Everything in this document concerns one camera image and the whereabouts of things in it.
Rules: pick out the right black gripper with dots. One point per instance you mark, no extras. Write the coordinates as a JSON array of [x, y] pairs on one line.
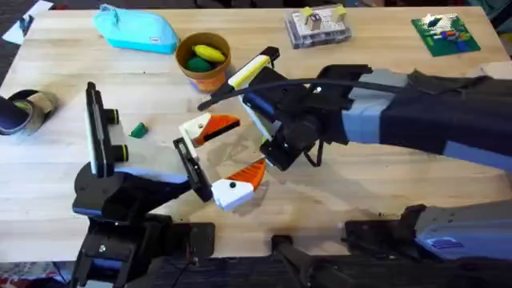
[[298, 120]]

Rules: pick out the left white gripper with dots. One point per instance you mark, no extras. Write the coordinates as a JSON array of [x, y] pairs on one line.
[[154, 160]]

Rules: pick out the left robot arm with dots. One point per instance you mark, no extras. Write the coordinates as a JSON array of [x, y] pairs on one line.
[[120, 256]]

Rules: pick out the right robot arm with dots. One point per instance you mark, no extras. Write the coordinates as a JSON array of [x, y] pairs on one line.
[[440, 120]]

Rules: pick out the green toy vegetable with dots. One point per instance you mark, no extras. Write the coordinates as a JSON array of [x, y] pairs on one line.
[[139, 131]]

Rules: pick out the orange tub with toys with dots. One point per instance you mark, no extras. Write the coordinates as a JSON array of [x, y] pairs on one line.
[[206, 80]]

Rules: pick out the clear box with blocks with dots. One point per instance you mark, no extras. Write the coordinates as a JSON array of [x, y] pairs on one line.
[[318, 34]]

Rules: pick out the left black wrist plate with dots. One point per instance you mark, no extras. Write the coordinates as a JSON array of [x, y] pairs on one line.
[[100, 168]]

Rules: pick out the light blue zip bag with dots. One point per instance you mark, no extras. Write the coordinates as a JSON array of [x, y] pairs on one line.
[[136, 32]]

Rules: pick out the green board with blocks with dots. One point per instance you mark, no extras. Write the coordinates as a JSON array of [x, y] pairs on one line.
[[444, 45]]

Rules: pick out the tape roll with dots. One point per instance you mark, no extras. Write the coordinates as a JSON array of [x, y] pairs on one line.
[[40, 105]]

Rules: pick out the white paper sheet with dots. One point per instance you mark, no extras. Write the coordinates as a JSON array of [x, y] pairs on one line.
[[40, 10]]

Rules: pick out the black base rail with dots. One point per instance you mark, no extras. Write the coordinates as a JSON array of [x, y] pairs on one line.
[[360, 277]]

